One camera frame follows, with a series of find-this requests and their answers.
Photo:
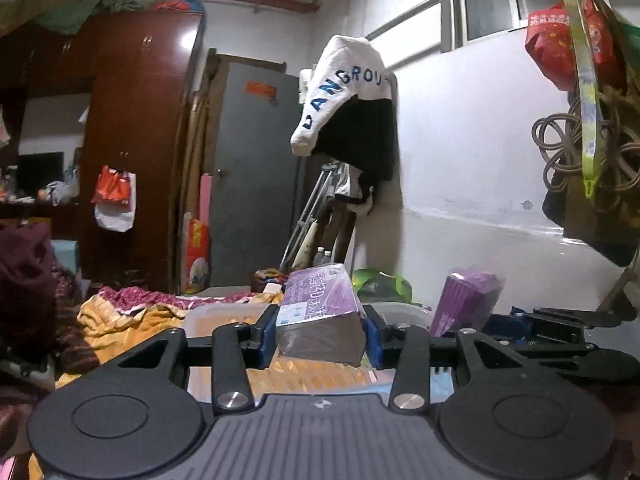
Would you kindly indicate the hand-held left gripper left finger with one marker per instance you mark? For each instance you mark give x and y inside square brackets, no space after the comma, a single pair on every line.
[269,335]

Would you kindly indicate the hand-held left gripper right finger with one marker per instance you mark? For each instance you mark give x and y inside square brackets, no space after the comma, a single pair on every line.
[374,337]

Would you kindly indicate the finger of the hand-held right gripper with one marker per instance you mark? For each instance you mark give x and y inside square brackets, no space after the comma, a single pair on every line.
[600,365]
[510,330]

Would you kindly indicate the clear plastic basket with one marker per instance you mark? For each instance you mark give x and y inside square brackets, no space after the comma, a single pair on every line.
[220,316]

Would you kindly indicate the purple tissue packet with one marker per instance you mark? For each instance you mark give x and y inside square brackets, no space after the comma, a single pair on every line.
[320,305]
[465,300]

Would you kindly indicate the green bag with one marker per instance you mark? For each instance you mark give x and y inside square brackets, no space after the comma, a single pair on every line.
[385,285]

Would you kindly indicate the red printed bag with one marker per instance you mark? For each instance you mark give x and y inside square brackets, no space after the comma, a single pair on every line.
[197,255]

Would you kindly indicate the pink board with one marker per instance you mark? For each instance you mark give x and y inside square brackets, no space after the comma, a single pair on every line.
[206,230]

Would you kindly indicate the pink floral blanket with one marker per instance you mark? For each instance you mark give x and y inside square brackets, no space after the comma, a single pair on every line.
[150,295]

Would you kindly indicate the dark hanging bag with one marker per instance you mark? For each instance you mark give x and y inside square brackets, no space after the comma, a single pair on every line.
[595,230]

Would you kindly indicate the metal crutches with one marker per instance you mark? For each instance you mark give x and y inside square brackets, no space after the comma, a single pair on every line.
[310,210]

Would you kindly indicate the yellow floral blanket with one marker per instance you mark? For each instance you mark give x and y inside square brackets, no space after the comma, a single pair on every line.
[130,320]

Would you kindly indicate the grey door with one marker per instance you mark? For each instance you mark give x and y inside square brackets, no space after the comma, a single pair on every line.
[255,185]

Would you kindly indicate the wooden planks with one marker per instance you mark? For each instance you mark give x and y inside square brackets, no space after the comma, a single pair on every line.
[192,160]

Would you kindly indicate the plaid cloth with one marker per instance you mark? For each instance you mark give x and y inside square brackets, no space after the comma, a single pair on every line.
[75,325]

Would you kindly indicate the orange and white plastic bag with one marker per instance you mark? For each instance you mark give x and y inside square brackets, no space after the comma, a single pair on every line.
[115,200]

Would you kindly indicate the red door sticker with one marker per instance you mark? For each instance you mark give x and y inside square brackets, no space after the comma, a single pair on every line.
[260,89]

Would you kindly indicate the maroon cloth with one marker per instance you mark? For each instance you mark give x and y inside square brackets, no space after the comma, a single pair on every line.
[25,285]

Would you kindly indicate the brown wooden wardrobe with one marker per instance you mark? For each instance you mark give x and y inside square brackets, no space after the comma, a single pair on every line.
[140,110]

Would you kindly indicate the white sweater with blue letters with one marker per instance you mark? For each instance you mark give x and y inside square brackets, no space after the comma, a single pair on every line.
[345,70]

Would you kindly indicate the black monitor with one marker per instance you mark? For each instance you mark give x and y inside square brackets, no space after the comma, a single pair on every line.
[40,172]

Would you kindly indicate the red plastic bag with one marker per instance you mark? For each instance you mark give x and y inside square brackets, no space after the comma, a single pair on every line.
[555,45]

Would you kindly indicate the window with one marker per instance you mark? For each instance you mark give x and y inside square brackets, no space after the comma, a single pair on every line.
[485,5]

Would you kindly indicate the metal clothes rod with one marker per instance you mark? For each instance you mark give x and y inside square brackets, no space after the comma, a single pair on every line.
[425,7]

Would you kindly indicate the green bedding bundle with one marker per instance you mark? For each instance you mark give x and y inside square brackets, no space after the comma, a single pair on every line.
[90,10]

